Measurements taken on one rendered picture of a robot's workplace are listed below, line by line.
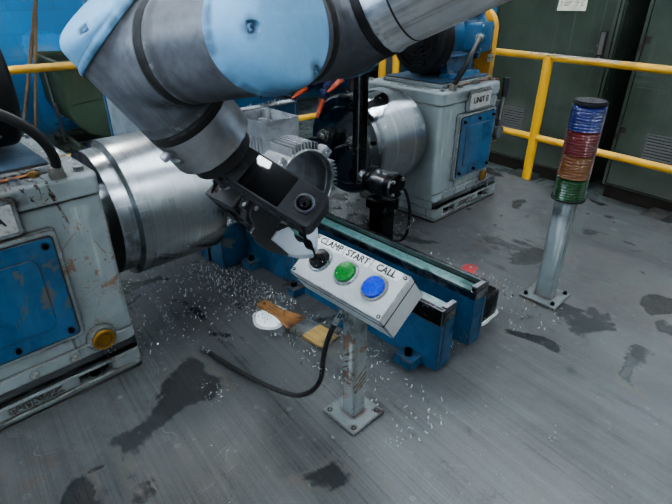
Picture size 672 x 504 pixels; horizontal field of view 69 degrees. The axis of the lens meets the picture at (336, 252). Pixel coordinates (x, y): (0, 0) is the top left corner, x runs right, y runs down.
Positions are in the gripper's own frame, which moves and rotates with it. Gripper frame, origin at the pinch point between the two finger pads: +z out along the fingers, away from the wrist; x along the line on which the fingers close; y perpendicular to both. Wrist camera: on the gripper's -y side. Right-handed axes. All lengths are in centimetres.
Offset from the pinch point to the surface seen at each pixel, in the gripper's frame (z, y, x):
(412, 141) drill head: 38, 31, -48
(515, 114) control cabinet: 258, 152, -254
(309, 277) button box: 2.3, -0.3, 2.9
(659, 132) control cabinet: 245, 43, -249
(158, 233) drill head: 0.1, 31.1, 9.6
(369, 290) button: 1.5, -10.2, 0.8
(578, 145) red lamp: 27, -11, -48
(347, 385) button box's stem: 19.0, -4.9, 11.1
